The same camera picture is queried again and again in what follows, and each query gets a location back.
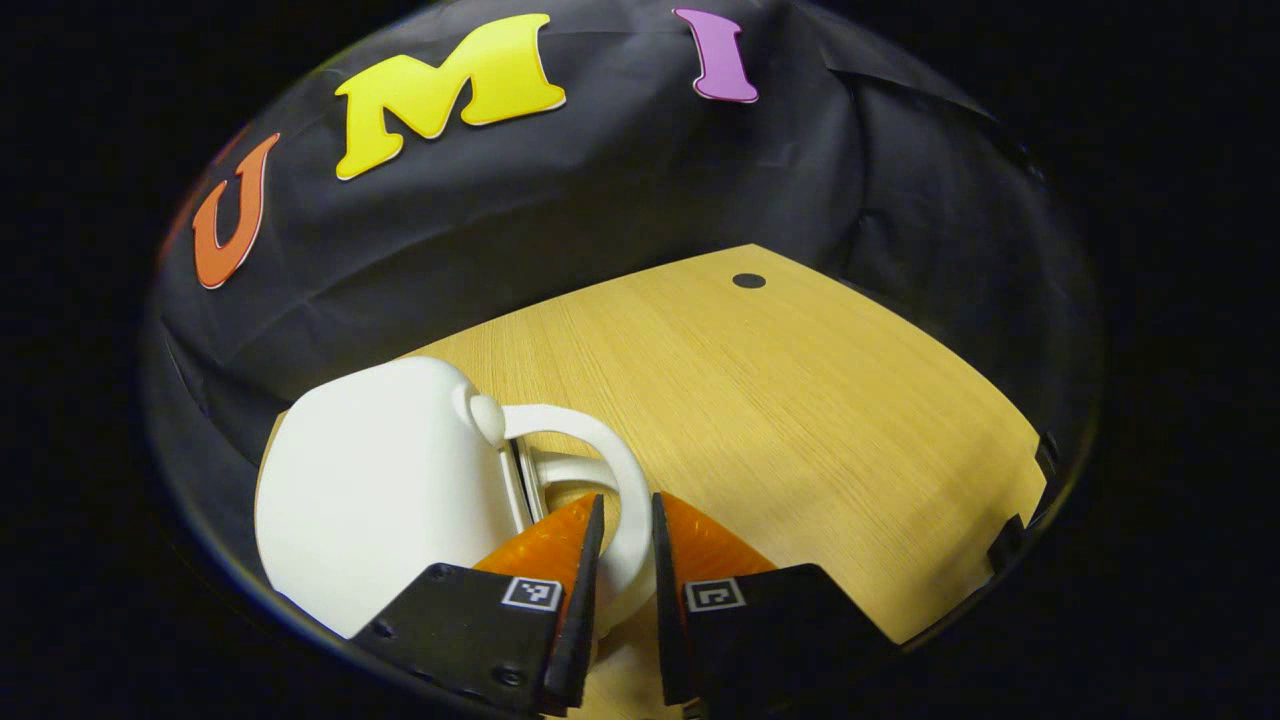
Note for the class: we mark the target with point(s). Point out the white suitcase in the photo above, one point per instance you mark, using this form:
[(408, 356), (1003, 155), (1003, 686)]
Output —
[(380, 480)]

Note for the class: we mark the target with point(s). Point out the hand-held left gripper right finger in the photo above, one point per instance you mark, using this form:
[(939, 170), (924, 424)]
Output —
[(668, 630)]

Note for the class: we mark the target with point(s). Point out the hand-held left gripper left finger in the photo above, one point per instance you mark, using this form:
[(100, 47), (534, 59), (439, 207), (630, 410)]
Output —
[(578, 630)]

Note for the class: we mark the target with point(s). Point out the black table edge clamp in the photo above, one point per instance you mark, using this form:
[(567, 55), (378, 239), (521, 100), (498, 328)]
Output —
[(1006, 543)]

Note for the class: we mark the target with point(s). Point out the black backdrop cloth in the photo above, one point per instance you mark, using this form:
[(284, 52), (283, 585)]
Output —
[(600, 200)]

